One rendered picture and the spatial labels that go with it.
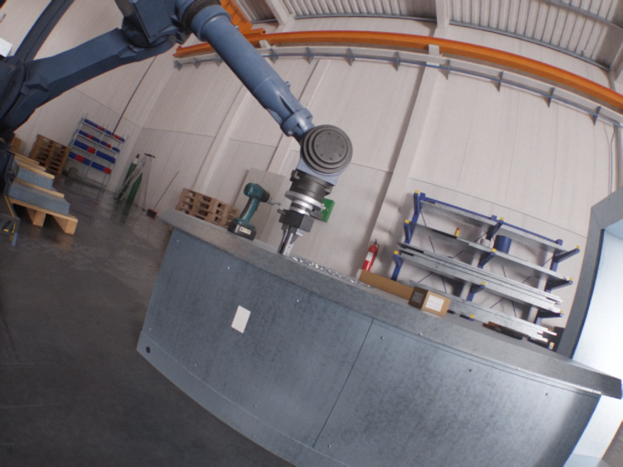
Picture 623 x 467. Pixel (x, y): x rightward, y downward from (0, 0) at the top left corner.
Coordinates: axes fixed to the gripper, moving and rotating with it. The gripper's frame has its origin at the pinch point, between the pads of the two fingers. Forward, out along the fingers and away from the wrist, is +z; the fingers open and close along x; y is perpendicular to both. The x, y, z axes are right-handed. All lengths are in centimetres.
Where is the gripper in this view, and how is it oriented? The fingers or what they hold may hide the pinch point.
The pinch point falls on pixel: (284, 249)
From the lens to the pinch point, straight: 101.2
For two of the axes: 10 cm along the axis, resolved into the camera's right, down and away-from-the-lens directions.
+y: -6.9, -3.1, -6.6
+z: -3.6, 9.3, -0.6
